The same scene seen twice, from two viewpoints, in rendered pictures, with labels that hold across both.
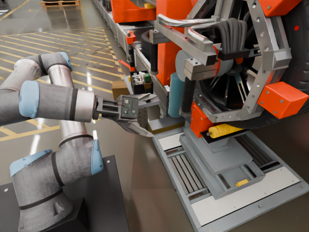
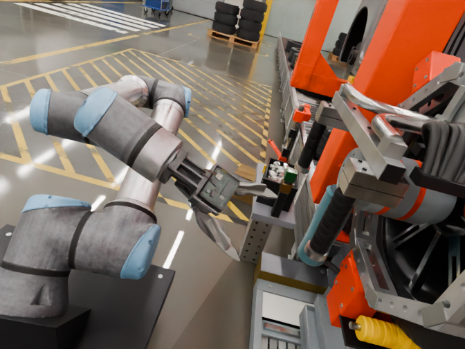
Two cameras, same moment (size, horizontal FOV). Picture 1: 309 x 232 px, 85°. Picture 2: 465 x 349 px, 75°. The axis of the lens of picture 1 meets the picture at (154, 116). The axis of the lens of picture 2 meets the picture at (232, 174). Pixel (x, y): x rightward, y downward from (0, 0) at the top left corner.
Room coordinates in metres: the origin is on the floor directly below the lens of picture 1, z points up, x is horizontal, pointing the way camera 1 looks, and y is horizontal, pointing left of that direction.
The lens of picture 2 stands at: (-0.01, -0.08, 1.13)
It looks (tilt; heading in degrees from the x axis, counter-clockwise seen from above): 30 degrees down; 19
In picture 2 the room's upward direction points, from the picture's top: 15 degrees clockwise
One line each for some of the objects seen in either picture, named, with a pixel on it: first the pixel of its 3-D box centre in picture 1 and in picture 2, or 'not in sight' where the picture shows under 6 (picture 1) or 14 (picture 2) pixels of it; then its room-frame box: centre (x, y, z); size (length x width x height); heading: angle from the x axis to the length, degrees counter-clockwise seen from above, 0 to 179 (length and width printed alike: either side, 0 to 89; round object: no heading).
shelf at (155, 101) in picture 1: (140, 89); (272, 191); (1.14, 0.11, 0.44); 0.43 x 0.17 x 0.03; 20
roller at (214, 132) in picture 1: (231, 127); (407, 339); (0.64, -0.41, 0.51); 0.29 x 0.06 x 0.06; 110
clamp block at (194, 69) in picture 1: (200, 67); (371, 181); (0.49, -0.14, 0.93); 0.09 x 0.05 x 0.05; 110
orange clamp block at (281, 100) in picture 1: (280, 99); not in sight; (0.42, -0.39, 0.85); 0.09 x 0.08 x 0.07; 20
